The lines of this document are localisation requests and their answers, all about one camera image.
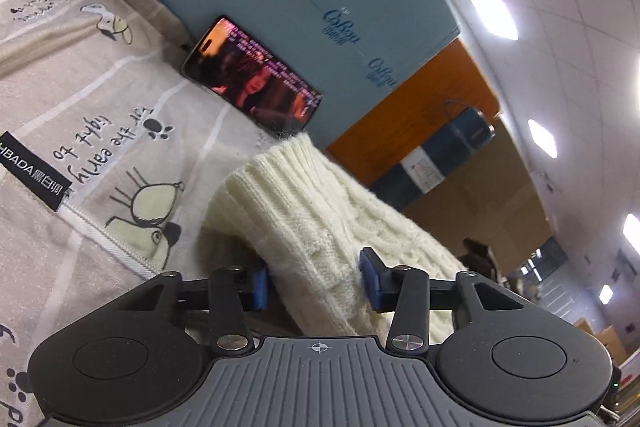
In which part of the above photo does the cream cable-knit sweater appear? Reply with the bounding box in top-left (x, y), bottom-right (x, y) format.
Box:
top-left (199, 134), bottom-right (469, 344)

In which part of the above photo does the printed beige bed sheet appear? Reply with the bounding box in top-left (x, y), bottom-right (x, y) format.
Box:
top-left (0, 0), bottom-right (301, 427)

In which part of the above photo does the cardboard box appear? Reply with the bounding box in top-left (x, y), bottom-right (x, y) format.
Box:
top-left (574, 318), bottom-right (629, 364)

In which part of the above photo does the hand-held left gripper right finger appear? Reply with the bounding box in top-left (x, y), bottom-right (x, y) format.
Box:
top-left (359, 248), bottom-right (526, 352)

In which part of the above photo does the black fabric label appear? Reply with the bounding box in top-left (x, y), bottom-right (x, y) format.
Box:
top-left (0, 131), bottom-right (74, 212)

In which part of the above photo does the blue rolled mat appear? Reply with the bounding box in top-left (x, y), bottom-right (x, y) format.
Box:
top-left (370, 101), bottom-right (497, 210)

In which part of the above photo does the smartphone with lit screen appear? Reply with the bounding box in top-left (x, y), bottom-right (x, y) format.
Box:
top-left (180, 15), bottom-right (323, 132)

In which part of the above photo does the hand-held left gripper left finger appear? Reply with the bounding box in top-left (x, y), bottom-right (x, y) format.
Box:
top-left (120, 265), bottom-right (271, 353)

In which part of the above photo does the brown cardboard panel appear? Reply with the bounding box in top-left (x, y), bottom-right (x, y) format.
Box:
top-left (403, 117), bottom-right (557, 277)

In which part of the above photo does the orange wooden board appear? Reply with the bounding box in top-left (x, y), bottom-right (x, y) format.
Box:
top-left (326, 38), bottom-right (502, 188)

